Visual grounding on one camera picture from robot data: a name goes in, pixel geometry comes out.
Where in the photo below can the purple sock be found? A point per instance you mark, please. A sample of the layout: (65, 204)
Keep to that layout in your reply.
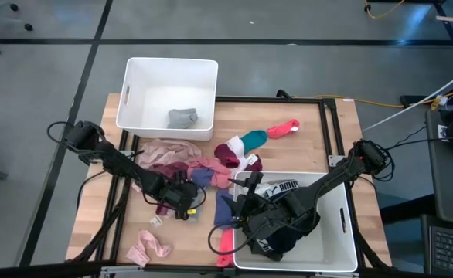
(202, 177)
(222, 208)

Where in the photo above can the maroon white teal sock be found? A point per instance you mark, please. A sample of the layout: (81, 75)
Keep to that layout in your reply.
(254, 140)

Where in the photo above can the coral sock with white tag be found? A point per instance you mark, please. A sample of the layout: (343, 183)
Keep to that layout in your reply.
(282, 129)

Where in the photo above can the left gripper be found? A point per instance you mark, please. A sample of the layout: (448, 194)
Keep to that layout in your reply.
(182, 195)

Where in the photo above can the white garment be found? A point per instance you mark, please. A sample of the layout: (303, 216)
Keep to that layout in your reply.
(266, 190)

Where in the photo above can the grey sock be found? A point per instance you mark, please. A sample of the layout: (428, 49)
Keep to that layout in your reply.
(182, 117)

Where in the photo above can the white plastic bin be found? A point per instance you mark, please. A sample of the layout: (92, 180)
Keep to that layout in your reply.
(153, 96)
(327, 251)

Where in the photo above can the mauve garment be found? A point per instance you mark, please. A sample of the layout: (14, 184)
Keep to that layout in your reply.
(162, 210)

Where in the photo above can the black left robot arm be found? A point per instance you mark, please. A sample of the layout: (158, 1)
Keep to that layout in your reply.
(114, 162)

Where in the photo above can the silver mounting plate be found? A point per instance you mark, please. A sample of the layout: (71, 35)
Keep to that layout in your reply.
(336, 160)

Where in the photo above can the black garment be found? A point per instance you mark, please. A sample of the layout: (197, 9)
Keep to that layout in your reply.
(288, 245)

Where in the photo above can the black clamp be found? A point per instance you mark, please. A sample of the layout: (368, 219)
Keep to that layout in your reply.
(282, 93)

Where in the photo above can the silver metal bracket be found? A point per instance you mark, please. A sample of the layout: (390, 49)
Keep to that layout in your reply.
(120, 271)

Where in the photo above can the salmon pink garment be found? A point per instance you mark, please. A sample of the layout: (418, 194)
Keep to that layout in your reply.
(219, 173)

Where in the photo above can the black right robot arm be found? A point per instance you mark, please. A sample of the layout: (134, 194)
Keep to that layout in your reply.
(327, 181)

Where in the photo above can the grey Puma underwear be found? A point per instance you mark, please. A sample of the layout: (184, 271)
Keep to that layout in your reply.
(263, 244)

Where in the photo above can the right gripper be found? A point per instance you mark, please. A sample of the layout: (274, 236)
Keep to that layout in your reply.
(255, 212)

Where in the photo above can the black power strip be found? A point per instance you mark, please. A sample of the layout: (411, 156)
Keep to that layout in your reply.
(412, 101)

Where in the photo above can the black laptop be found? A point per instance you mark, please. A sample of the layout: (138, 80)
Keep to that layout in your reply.
(450, 251)

